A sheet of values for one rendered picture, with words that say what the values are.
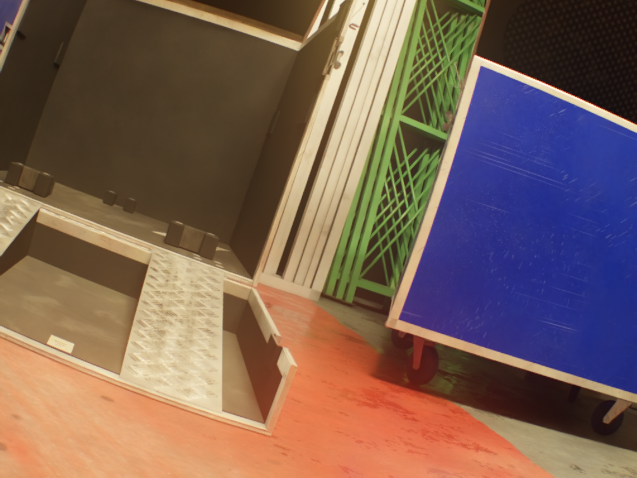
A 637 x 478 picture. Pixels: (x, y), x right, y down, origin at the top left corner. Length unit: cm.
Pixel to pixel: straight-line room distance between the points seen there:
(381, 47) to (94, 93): 169
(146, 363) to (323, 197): 275
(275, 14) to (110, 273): 139
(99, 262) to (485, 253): 103
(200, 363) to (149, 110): 168
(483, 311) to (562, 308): 25
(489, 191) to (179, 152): 124
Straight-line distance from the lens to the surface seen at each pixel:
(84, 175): 318
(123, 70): 319
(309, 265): 418
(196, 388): 152
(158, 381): 149
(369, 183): 467
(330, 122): 528
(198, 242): 238
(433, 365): 257
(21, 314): 161
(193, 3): 324
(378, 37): 433
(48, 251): 221
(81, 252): 220
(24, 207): 214
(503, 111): 243
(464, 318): 240
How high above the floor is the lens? 38
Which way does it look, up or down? level
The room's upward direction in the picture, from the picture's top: 19 degrees clockwise
